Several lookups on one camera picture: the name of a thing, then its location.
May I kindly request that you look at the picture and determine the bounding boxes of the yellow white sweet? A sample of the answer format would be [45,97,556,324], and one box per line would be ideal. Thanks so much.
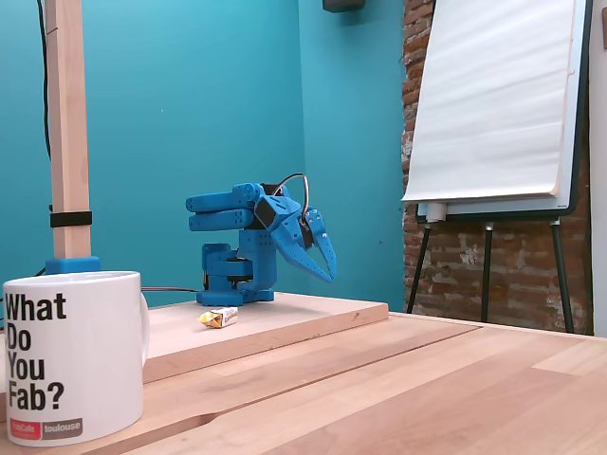
[196,306,240,330]

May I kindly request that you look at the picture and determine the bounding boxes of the white mug with black text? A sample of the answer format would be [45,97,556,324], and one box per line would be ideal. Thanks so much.
[2,270,152,447]

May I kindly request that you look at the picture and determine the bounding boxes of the light wooden base board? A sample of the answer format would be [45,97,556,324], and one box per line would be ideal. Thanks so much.
[139,291,391,384]

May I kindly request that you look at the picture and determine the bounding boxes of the white flipchart paper pad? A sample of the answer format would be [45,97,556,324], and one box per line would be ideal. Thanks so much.
[400,0,588,205]

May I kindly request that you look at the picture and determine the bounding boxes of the dark flipchart easel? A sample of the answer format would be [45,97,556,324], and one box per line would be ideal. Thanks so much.
[406,0,595,336]

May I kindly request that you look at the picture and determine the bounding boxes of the gripper servo cable loop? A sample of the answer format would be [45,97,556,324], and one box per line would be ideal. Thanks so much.
[277,173,311,215]

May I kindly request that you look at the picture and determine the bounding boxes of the thin red black base cable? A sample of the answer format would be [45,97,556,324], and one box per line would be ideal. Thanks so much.
[141,285,204,296]

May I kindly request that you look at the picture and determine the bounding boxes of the black strap on post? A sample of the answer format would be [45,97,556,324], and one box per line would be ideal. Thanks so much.
[49,211,94,229]

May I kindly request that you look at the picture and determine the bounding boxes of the dark box on wall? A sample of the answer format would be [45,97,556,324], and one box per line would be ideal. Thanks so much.
[322,0,367,14]

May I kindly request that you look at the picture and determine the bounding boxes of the blue post foot bracket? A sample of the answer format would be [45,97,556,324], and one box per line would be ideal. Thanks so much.
[45,255,101,276]

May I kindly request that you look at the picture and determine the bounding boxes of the tall wooden post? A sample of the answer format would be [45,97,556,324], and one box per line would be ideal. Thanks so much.
[43,0,93,261]

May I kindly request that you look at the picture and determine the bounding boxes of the black cable along post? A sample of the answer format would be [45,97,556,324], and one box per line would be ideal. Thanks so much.
[36,0,53,160]

